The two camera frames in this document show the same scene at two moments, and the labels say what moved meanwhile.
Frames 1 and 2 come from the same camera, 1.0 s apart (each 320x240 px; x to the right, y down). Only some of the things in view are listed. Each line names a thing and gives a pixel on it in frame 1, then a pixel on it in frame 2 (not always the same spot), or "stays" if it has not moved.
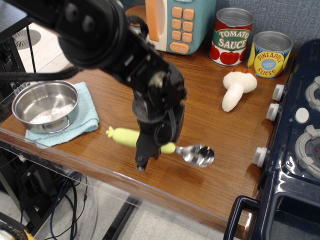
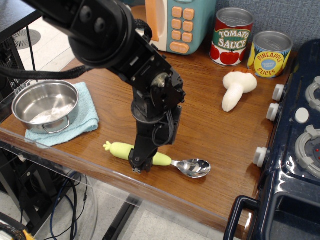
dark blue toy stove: [287, 206] stays
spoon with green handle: [197, 155] to [194, 168]
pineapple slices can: [270, 54] stays
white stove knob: [259, 156] stays
